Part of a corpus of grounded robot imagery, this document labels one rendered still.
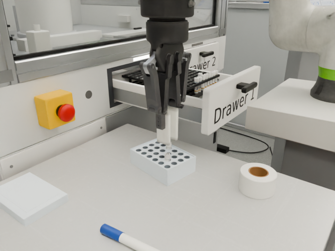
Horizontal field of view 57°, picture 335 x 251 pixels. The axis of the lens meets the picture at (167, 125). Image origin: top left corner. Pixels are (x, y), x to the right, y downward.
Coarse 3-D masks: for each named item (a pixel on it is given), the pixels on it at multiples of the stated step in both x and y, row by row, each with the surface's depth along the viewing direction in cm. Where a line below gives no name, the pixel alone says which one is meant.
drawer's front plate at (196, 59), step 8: (192, 48) 112; (200, 48) 115; (208, 48) 120; (216, 48) 125; (192, 56) 112; (200, 56) 117; (208, 56) 121; (216, 56) 127; (192, 64) 113; (200, 64) 118; (208, 64) 123; (216, 64) 128
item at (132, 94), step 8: (120, 72) 93; (128, 72) 95; (208, 72) 94; (120, 80) 85; (128, 80) 96; (120, 88) 85; (128, 88) 83; (136, 88) 81; (144, 88) 79; (120, 96) 85; (128, 96) 83; (136, 96) 82; (144, 96) 80; (200, 96) 91; (128, 104) 85; (136, 104) 83; (144, 104) 81; (184, 104) 73; (192, 104) 72; (200, 104) 70; (184, 112) 73; (192, 112) 72; (200, 112) 71; (192, 120) 73; (200, 120) 71
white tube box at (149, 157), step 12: (144, 144) 71; (156, 144) 71; (132, 156) 69; (144, 156) 65; (156, 156) 66; (180, 156) 66; (192, 156) 66; (144, 168) 66; (156, 168) 63; (168, 168) 62; (180, 168) 63; (192, 168) 66; (168, 180) 62
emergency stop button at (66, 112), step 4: (64, 104) 67; (68, 104) 67; (60, 108) 66; (64, 108) 66; (68, 108) 67; (72, 108) 68; (60, 112) 66; (64, 112) 66; (68, 112) 67; (72, 112) 68; (60, 116) 66; (64, 116) 66; (68, 116) 67; (72, 116) 68; (64, 120) 67; (68, 120) 68
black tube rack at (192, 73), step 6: (132, 72) 91; (138, 72) 91; (192, 72) 91; (198, 72) 91; (204, 72) 91; (132, 78) 86; (138, 78) 86; (192, 78) 85; (192, 90) 85; (192, 96) 80; (198, 96) 82
